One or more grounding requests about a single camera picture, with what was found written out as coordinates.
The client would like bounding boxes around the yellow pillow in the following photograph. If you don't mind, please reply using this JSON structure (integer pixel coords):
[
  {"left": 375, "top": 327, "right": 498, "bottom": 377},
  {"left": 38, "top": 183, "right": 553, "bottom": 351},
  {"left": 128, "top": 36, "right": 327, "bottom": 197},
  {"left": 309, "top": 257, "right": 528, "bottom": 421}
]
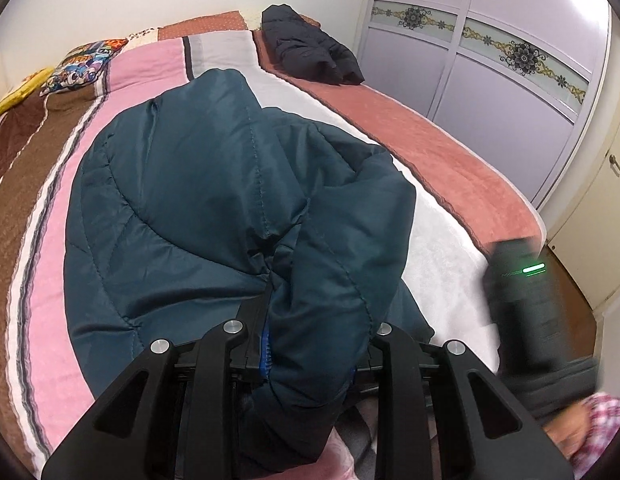
[{"left": 0, "top": 67, "right": 53, "bottom": 122}]

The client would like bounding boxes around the cream door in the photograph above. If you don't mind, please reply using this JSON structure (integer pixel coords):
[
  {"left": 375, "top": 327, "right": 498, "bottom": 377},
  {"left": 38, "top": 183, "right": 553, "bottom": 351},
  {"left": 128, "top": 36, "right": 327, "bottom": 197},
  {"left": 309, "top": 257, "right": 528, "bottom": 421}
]
[{"left": 545, "top": 105, "right": 620, "bottom": 311}]

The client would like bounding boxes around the black puffer jacket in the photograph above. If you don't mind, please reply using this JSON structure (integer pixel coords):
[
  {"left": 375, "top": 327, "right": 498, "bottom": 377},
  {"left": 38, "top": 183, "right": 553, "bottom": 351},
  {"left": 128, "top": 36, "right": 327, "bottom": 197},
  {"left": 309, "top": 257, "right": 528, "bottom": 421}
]
[{"left": 261, "top": 4, "right": 366, "bottom": 86}]

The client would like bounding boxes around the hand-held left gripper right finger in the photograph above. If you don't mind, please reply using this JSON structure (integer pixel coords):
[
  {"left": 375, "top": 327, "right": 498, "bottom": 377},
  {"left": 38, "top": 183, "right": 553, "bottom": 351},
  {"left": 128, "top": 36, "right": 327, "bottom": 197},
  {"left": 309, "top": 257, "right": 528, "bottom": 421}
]
[{"left": 352, "top": 322, "right": 573, "bottom": 480}]

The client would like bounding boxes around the striped bed blanket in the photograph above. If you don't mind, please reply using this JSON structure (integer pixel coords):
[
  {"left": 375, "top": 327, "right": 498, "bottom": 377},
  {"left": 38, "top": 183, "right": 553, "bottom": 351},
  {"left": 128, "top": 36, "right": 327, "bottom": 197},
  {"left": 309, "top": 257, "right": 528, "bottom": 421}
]
[{"left": 0, "top": 10, "right": 548, "bottom": 480}]

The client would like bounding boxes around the teal quilted puffer jacket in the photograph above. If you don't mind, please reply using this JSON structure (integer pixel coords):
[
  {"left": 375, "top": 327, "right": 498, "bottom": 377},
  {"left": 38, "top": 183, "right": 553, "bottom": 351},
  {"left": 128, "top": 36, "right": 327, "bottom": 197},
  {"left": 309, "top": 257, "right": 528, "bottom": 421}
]
[{"left": 64, "top": 67, "right": 436, "bottom": 476}]

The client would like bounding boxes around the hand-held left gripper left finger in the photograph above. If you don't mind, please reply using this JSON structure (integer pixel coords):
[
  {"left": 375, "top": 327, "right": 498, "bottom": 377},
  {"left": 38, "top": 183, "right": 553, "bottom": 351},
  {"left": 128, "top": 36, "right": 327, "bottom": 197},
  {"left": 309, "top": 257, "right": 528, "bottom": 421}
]
[{"left": 41, "top": 287, "right": 271, "bottom": 480}]

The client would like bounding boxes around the colourful printed pillow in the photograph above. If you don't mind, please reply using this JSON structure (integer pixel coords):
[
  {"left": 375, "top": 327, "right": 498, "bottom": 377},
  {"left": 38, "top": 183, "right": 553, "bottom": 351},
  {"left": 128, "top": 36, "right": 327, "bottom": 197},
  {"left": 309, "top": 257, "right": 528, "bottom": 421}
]
[{"left": 40, "top": 37, "right": 130, "bottom": 96}]

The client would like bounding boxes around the person's right forearm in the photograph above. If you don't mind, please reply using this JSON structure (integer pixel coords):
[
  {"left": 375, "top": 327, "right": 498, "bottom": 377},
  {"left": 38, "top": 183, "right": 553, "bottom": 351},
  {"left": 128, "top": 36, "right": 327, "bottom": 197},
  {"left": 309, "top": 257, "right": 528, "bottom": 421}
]
[{"left": 544, "top": 392, "right": 620, "bottom": 478}]

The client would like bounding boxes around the lavender sliding-door wardrobe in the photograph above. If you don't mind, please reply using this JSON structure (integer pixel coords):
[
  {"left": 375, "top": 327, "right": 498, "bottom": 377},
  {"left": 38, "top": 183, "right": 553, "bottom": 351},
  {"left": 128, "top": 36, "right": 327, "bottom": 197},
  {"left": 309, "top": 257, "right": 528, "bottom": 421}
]
[{"left": 357, "top": 0, "right": 613, "bottom": 211}]

